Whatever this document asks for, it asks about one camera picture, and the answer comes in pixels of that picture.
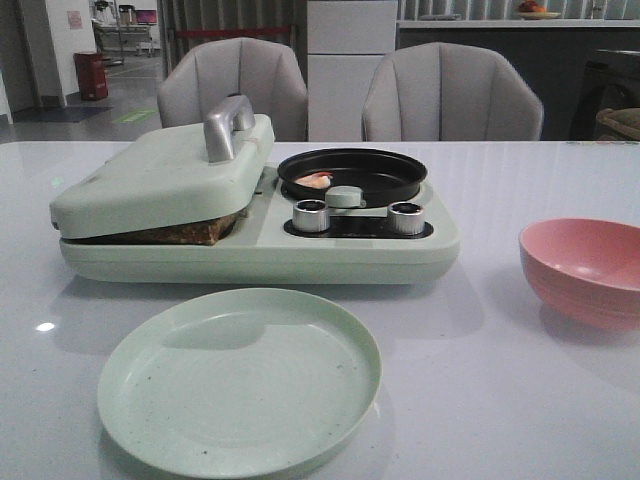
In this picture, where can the right grey armchair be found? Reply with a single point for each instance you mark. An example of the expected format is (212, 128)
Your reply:
(449, 92)

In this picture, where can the black round frying pan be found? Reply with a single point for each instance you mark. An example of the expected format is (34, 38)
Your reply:
(384, 177)

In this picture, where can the pink bowl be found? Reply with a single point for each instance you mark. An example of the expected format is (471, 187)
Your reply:
(586, 269)

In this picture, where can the light green plate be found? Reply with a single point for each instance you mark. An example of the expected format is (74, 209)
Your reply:
(241, 383)

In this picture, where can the dark grey counter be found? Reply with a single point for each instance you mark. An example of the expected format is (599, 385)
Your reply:
(549, 54)

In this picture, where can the grey armchair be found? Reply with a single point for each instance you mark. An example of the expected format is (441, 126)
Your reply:
(267, 73)
(449, 92)

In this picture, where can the red barrier belt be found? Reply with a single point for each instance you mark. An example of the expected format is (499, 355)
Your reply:
(233, 33)

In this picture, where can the fruit plate on counter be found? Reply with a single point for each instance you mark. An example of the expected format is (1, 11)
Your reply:
(532, 10)

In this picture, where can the red trash bin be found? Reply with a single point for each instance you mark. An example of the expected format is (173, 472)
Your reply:
(91, 75)

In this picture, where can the shrimp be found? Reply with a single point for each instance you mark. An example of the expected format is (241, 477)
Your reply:
(316, 180)

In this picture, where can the dark chair with cushion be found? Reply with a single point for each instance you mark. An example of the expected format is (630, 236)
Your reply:
(610, 80)

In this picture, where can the green pan handle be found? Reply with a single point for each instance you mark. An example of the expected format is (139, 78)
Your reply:
(345, 197)

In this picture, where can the green breakfast maker base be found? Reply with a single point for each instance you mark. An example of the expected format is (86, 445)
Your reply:
(259, 250)

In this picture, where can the white cabinet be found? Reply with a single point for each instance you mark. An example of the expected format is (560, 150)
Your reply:
(346, 40)

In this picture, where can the left grey armchair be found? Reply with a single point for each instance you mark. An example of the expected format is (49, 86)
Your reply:
(267, 73)

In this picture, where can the silver knob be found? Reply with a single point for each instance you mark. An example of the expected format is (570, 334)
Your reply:
(405, 218)
(311, 216)

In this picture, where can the green breakfast maker lid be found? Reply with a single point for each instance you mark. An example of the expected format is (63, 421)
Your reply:
(171, 176)

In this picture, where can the left silver knob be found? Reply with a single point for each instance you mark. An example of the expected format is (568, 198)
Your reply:
(311, 216)

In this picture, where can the right silver knob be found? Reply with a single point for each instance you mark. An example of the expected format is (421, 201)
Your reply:
(405, 218)

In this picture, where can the bread slice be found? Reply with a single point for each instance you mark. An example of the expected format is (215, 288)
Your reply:
(203, 233)

